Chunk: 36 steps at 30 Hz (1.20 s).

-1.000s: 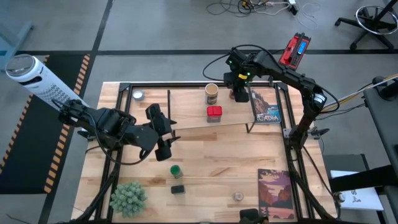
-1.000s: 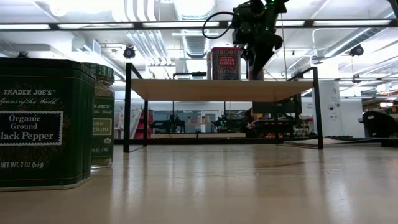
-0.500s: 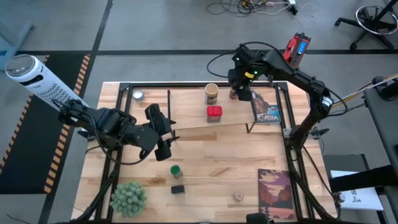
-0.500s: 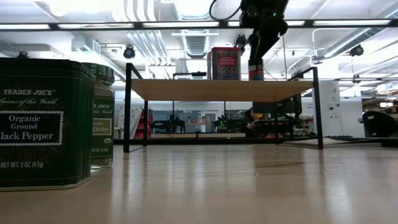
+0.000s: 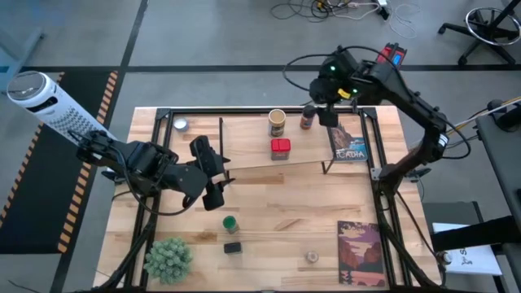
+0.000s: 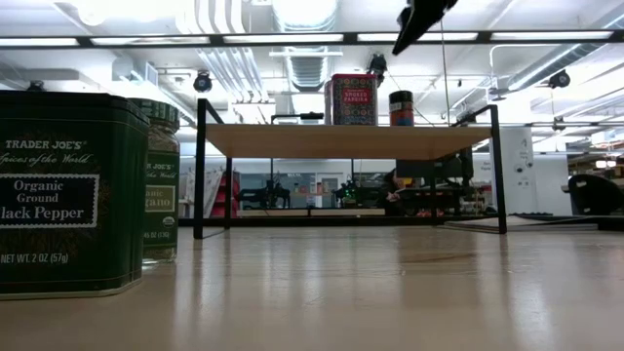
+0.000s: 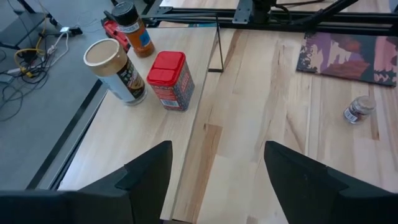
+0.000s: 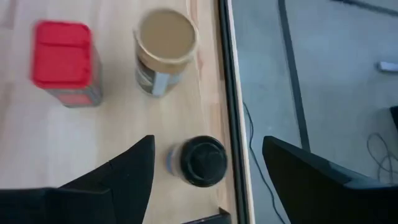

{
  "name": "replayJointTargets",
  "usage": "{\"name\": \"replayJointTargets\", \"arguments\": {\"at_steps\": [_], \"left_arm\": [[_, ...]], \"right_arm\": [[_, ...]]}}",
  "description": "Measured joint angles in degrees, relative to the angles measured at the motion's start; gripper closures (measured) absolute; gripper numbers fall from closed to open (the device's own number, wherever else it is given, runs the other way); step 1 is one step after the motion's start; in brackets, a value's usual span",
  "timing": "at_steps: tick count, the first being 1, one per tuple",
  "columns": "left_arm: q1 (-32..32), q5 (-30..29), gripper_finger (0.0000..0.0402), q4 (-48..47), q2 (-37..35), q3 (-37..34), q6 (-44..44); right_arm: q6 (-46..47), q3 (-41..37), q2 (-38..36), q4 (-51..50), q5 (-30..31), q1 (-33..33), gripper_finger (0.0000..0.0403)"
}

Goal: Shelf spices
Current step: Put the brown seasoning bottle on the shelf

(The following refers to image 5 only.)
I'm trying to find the purple canyon poster card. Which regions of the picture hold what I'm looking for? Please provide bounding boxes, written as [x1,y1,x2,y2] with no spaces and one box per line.
[336,220,387,288]

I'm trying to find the white floor cable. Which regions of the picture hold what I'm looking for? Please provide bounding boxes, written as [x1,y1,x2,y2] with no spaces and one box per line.
[333,2,422,40]

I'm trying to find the green lid spice jar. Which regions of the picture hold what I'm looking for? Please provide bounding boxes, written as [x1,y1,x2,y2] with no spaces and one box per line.
[221,215,241,235]

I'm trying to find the tan lid brown jar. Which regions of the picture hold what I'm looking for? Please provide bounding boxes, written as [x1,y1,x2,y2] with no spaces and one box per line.
[267,108,287,138]

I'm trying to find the white paper sheet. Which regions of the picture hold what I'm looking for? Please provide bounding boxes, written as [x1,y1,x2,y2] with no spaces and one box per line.
[431,222,503,277]

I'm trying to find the black desk mount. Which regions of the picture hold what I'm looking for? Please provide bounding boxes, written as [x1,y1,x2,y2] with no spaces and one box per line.
[486,97,521,132]

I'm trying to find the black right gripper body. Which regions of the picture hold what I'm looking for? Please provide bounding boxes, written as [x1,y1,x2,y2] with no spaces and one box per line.
[309,47,370,107]

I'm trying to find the black lid orange spice jar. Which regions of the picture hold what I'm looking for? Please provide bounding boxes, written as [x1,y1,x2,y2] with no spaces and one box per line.
[300,104,318,131]

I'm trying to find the black hazard striped floor mat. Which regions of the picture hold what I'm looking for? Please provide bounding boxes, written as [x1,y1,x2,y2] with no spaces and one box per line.
[0,71,120,256]

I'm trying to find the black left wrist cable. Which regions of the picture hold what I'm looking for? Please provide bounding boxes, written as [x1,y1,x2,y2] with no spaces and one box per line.
[117,162,195,217]

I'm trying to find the red portable power station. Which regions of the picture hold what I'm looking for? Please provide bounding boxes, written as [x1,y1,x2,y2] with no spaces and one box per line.
[376,42,408,68]

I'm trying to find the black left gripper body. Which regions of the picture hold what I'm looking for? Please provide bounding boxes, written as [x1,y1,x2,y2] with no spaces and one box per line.
[189,134,225,212]

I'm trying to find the black aluminium frame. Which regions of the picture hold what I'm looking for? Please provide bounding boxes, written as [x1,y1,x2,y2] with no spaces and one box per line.
[95,97,444,293]

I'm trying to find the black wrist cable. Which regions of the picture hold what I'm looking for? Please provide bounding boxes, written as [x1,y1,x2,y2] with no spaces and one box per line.
[282,43,404,93]
[117,162,195,217]

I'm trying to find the green artificial plant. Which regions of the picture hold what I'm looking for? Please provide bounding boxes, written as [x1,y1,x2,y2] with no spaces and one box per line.
[142,238,195,286]

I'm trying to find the black office chair base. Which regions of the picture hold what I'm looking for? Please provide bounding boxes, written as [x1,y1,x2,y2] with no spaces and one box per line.
[437,0,521,67]

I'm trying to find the dark grey desk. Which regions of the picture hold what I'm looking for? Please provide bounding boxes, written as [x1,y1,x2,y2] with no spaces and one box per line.
[474,115,521,245]

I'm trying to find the grey blue furniture leg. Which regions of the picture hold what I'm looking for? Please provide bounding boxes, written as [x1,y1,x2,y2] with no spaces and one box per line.
[0,26,46,94]

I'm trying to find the white tower fan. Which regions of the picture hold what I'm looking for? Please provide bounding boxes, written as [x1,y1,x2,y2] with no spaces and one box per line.
[6,71,119,148]

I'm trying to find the red lid paprika tin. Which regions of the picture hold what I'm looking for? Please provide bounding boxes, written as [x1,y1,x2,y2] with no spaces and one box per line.
[270,138,292,162]

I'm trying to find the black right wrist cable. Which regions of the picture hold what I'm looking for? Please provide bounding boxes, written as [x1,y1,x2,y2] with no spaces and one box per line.
[282,43,404,93]

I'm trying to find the dark grey box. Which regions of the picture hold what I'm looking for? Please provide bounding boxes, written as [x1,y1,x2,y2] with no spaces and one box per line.
[422,200,485,229]

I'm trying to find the black metal beam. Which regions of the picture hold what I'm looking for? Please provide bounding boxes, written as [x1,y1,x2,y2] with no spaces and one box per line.
[430,214,521,253]

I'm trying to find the tangled black floor cables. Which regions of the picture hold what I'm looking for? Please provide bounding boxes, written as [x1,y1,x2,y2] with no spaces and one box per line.
[269,0,370,22]

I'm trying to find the Acadia poster card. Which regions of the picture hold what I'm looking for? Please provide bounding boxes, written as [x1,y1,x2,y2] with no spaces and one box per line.
[325,115,370,164]

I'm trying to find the wooden shelf riser black legs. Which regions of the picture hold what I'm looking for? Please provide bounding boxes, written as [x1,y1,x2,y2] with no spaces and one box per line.
[218,113,339,185]

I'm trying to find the white yellow cable bundle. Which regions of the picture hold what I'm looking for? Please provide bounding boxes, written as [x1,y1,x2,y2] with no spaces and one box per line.
[445,95,521,135]

